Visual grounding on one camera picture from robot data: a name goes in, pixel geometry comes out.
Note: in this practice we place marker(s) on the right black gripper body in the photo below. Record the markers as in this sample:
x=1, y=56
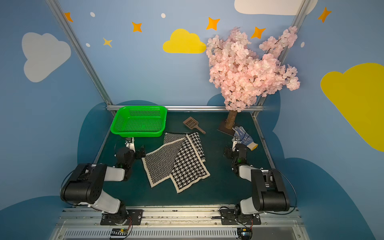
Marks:
x=229, y=152

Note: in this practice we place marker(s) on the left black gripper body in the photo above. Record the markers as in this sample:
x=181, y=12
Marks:
x=140, y=152

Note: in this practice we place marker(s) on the black white knitted scarf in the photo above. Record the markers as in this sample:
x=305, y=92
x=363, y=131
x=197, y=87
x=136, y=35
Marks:
x=181, y=159

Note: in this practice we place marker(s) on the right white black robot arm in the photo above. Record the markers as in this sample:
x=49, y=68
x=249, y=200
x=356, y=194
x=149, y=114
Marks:
x=269, y=194

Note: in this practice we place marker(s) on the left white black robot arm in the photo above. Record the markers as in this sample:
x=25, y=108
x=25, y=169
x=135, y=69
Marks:
x=84, y=186

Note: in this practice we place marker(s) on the green plastic basket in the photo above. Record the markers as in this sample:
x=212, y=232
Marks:
x=140, y=121

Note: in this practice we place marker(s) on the blue white work glove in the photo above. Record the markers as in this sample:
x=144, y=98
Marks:
x=242, y=137

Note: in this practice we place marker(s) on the brown plastic litter scoop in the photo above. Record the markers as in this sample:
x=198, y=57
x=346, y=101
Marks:
x=191, y=123

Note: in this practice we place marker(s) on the pink artificial cherry blossom tree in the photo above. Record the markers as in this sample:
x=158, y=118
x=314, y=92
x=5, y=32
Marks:
x=243, y=76

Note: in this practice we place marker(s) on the left electronics board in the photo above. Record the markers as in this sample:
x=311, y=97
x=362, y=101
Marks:
x=119, y=234

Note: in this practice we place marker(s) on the electronics board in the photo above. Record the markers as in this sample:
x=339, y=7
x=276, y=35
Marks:
x=244, y=234
x=119, y=234

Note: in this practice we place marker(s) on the right electronics board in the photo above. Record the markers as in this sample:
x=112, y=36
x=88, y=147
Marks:
x=244, y=234

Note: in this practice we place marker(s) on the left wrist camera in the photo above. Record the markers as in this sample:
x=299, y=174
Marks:
x=130, y=144

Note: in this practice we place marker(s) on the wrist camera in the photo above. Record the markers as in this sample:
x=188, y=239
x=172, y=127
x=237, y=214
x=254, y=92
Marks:
x=234, y=142
x=130, y=144

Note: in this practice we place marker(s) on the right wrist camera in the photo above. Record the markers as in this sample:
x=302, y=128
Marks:
x=234, y=142

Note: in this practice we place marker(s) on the aluminium frame back bar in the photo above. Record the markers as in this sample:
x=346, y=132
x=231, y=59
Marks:
x=209, y=109

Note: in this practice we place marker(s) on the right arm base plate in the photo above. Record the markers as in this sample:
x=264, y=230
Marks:
x=235, y=217

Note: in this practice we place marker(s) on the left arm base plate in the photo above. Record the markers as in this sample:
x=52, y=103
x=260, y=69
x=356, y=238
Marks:
x=128, y=217

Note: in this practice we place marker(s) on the aluminium front rail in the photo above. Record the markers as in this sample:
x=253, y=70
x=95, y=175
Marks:
x=177, y=223

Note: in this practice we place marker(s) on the left aluminium frame post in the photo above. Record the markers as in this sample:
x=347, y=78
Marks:
x=59, y=14

